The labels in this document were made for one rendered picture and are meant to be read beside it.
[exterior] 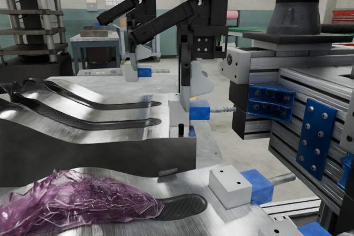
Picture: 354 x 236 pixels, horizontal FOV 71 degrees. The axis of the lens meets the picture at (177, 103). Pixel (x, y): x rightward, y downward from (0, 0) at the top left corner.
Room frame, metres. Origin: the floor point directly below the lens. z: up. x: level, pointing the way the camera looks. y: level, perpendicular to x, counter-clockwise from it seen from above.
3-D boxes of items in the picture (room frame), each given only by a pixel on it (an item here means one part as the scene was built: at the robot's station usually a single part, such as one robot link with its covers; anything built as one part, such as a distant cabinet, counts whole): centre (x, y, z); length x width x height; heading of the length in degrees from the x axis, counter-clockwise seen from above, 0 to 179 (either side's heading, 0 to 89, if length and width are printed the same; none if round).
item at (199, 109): (0.45, -0.05, 0.91); 0.13 x 0.05 x 0.05; 93
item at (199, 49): (0.45, -0.04, 1.07); 0.09 x 0.08 x 0.12; 93
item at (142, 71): (0.73, 0.09, 0.93); 0.13 x 0.05 x 0.05; 93
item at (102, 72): (3.49, 1.10, 0.28); 0.61 x 0.41 x 0.15; 104
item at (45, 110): (0.49, 0.21, 0.92); 0.35 x 0.16 x 0.09; 93
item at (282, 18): (0.78, -0.35, 1.09); 0.15 x 0.15 x 0.10
